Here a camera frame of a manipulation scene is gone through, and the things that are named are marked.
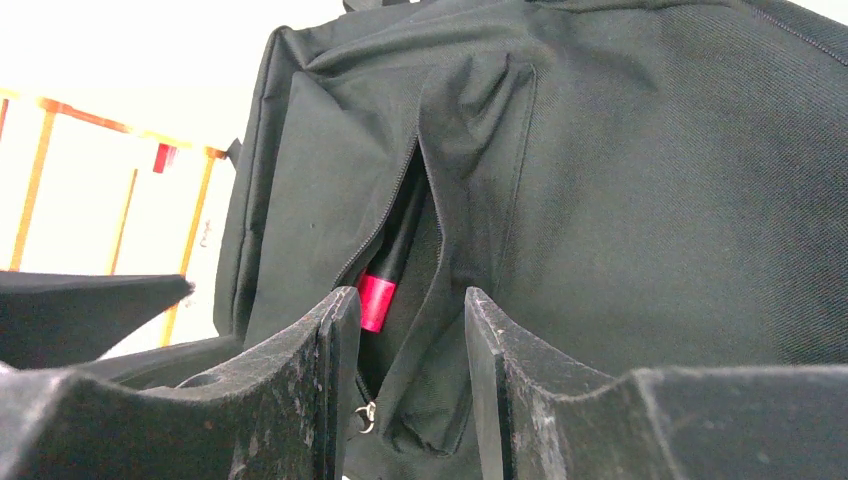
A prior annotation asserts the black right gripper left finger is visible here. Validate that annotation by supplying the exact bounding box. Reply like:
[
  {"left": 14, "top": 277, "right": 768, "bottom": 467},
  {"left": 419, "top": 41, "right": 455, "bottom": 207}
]
[{"left": 1, "top": 287, "right": 360, "bottom": 479}]

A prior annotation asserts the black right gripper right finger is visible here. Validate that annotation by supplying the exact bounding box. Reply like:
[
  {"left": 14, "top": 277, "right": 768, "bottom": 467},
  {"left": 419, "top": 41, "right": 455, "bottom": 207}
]
[{"left": 465, "top": 288, "right": 847, "bottom": 479}]

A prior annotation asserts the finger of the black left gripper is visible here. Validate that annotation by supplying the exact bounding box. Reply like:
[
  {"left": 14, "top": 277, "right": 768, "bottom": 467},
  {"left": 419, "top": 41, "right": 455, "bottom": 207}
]
[
  {"left": 1, "top": 271, "right": 194, "bottom": 369},
  {"left": 79, "top": 336, "right": 243, "bottom": 390}
]

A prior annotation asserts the pink black marker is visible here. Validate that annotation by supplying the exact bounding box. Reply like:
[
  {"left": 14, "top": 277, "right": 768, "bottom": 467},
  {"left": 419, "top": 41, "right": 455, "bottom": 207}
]
[{"left": 357, "top": 162, "right": 427, "bottom": 333}]

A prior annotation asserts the black student backpack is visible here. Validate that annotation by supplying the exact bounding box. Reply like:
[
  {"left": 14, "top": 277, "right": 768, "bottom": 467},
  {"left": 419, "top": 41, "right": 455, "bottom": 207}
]
[{"left": 213, "top": 1, "right": 847, "bottom": 479}]

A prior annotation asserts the white red small box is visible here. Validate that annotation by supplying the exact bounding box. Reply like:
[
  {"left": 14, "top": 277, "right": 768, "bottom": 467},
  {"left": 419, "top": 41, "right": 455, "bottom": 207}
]
[{"left": 152, "top": 143, "right": 178, "bottom": 174}]

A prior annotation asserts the orange wooden rack shelf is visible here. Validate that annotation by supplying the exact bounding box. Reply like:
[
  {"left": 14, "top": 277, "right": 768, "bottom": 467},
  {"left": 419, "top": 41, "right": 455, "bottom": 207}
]
[{"left": 1, "top": 89, "right": 234, "bottom": 355}]

